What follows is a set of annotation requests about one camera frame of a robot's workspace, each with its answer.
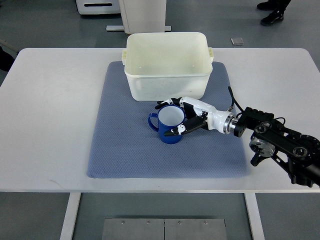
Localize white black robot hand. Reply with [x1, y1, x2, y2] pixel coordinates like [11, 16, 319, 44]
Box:
[155, 96, 236, 137]

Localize white table leg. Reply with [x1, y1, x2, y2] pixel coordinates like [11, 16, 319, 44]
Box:
[59, 192, 81, 240]
[244, 193, 265, 240]

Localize blue enamel mug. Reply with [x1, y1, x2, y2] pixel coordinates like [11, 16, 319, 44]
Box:
[147, 105, 185, 144]

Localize black shoes of person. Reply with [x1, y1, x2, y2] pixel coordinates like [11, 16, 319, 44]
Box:
[256, 0, 291, 26]

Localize dark object at left edge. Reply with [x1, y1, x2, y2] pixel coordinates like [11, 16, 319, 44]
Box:
[0, 39, 20, 72]

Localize right white table leg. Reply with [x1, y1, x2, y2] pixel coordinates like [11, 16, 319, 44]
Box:
[244, 193, 265, 240]

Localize white pillar stand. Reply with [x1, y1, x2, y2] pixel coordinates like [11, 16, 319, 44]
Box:
[106, 0, 172, 35]

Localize left white table leg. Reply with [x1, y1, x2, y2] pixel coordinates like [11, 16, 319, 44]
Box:
[59, 192, 81, 240]

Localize blue grey textured mat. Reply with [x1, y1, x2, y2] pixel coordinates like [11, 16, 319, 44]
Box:
[87, 61, 249, 179]

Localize grey metal base plate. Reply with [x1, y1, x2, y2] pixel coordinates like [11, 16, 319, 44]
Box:
[102, 218, 227, 240]

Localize white plastic box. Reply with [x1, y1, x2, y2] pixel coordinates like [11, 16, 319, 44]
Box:
[122, 32, 214, 102]

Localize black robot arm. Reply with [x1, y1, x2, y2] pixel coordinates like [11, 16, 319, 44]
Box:
[227, 86, 320, 188]

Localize small grey floor plate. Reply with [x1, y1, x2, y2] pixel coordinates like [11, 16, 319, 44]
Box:
[230, 37, 245, 46]

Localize white cabinet with slot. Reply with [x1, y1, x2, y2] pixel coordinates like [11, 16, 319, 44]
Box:
[75, 0, 121, 15]

